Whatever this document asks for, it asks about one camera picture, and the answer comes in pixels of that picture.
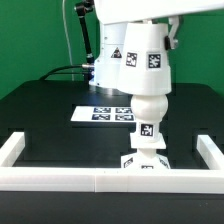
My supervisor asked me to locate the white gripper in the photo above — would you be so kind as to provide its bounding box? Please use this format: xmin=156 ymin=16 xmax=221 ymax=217
xmin=94 ymin=0 xmax=224 ymax=50

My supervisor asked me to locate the white lamp shade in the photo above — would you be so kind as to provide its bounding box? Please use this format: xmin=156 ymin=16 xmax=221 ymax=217
xmin=117 ymin=22 xmax=171 ymax=96

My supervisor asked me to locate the white lamp bulb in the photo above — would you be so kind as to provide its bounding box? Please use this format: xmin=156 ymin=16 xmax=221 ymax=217
xmin=130 ymin=95 xmax=168 ymax=145

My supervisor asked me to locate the white lamp base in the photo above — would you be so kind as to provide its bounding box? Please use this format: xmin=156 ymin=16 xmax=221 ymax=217
xmin=121 ymin=133 xmax=170 ymax=170

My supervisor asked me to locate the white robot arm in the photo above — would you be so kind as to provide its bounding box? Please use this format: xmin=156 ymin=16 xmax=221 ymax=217
xmin=92 ymin=0 xmax=224 ymax=96

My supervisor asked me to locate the white marker tag plate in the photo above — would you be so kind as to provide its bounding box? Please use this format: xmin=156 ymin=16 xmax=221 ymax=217
xmin=71 ymin=106 xmax=135 ymax=123

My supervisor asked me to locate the white U-shaped fence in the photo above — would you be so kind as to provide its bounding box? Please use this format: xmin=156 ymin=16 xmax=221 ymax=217
xmin=0 ymin=132 xmax=224 ymax=194

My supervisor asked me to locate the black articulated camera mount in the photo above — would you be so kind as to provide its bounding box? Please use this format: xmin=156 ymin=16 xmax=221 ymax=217
xmin=74 ymin=0 xmax=94 ymax=64

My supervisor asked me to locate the grey hanging cable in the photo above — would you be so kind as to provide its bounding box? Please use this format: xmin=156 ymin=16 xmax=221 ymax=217
xmin=61 ymin=0 xmax=75 ymax=67

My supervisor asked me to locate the black cable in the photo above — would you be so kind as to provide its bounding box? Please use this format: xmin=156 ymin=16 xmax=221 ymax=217
xmin=38 ymin=64 xmax=96 ymax=82

